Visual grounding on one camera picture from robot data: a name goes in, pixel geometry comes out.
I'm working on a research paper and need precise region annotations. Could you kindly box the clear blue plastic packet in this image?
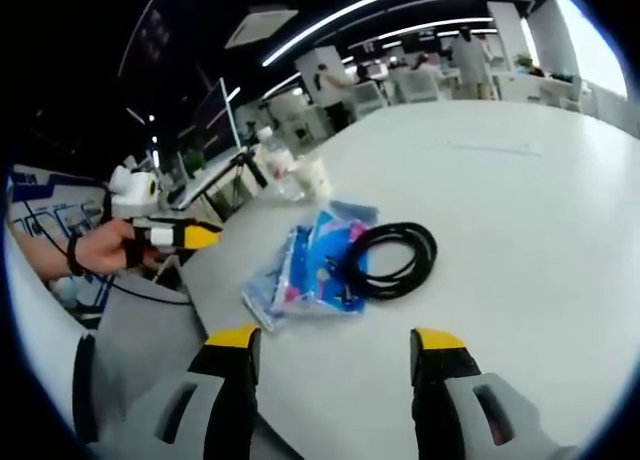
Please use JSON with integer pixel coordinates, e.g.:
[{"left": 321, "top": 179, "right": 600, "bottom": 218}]
[{"left": 272, "top": 210, "right": 372, "bottom": 317}]

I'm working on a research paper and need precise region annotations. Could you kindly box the clear plastic water bottle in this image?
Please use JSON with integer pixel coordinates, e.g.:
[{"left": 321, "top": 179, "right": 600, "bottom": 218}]
[{"left": 257, "top": 127, "right": 306, "bottom": 201}]

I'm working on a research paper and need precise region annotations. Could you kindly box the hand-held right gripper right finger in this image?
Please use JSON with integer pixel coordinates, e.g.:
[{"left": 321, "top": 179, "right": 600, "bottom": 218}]
[{"left": 409, "top": 327, "right": 579, "bottom": 460}]

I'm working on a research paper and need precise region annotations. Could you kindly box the black cable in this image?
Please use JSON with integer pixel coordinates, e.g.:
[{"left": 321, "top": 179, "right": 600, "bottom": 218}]
[{"left": 327, "top": 222, "right": 439, "bottom": 301}]

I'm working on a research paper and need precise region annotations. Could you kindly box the white office chair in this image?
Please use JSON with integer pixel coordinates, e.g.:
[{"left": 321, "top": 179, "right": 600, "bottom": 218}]
[
  {"left": 399, "top": 72, "right": 441, "bottom": 104},
  {"left": 352, "top": 82, "right": 389, "bottom": 119}
]

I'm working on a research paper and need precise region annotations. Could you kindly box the black stand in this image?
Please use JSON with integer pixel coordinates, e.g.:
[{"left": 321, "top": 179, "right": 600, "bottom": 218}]
[{"left": 229, "top": 149, "right": 269, "bottom": 209}]

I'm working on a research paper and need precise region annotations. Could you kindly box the black wristband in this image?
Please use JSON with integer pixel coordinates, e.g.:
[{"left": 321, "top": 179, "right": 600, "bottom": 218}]
[{"left": 66, "top": 233, "right": 85, "bottom": 277}]

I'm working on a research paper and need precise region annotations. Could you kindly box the floral paper cup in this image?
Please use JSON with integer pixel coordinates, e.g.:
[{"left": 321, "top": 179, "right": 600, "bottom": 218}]
[{"left": 292, "top": 154, "right": 334, "bottom": 199}]

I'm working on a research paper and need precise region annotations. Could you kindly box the white bag with blue pad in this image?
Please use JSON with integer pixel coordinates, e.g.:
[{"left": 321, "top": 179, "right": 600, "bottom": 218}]
[{"left": 242, "top": 198, "right": 380, "bottom": 334}]

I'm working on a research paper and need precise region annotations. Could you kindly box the white table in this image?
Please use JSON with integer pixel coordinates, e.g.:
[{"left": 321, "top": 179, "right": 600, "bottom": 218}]
[{"left": 179, "top": 99, "right": 640, "bottom": 460}]

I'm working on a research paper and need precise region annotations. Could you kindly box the person's left hand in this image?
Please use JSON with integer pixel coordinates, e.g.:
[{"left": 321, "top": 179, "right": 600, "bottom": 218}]
[{"left": 73, "top": 218, "right": 151, "bottom": 277}]

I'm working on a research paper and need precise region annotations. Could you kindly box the ceiling light strip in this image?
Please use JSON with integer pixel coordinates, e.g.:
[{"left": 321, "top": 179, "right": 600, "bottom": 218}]
[{"left": 262, "top": 0, "right": 549, "bottom": 67}]

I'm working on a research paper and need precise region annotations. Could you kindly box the grey office chair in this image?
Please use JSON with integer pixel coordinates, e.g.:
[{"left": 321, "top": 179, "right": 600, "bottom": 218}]
[{"left": 72, "top": 287, "right": 206, "bottom": 446}]

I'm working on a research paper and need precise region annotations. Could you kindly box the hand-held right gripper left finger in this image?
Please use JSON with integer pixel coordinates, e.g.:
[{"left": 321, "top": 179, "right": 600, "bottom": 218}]
[{"left": 127, "top": 322, "right": 262, "bottom": 460}]

